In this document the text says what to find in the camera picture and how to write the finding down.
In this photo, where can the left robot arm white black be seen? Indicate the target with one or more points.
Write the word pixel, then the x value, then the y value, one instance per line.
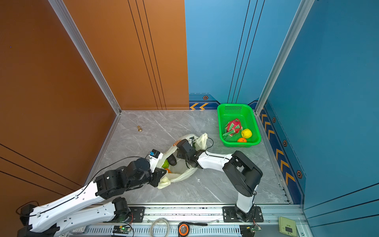
pixel 98 201

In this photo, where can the yellowish translucent plastic bag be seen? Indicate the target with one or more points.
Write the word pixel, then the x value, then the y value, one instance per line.
pixel 181 171

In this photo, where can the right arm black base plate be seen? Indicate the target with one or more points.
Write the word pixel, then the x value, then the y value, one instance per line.
pixel 234 214

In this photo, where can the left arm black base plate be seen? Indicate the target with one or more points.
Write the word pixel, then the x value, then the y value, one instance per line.
pixel 136 214

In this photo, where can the green lime fruit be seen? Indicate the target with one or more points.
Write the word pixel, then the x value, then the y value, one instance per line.
pixel 165 164

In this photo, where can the green circuit board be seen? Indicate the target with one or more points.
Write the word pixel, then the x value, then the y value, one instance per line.
pixel 122 231
pixel 249 230

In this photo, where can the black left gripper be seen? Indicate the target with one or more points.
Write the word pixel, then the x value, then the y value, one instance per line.
pixel 158 174

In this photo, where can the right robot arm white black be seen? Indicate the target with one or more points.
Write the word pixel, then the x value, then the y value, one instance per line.
pixel 244 175

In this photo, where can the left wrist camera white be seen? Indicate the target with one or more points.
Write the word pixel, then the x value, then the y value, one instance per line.
pixel 154 157

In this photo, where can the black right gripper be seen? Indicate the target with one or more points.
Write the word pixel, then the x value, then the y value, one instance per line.
pixel 178 154

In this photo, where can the yellow lemon fruit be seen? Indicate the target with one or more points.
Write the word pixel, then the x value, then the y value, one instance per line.
pixel 246 133

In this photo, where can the green circuit board left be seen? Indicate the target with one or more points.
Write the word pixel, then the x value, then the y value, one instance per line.
pixel 122 231

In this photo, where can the orange black tape measure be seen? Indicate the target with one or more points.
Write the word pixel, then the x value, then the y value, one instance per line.
pixel 184 228

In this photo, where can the light green switch box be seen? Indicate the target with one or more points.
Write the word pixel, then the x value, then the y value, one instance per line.
pixel 287 227

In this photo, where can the orange mandarin fruit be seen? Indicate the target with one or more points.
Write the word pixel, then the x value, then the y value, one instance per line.
pixel 242 140

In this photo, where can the green circuit board right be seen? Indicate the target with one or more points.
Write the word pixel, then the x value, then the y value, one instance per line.
pixel 249 230

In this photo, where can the green plastic mesh basket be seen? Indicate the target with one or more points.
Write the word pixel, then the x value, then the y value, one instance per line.
pixel 228 112

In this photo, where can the pink dragon fruit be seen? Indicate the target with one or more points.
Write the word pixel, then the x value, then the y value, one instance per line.
pixel 232 128

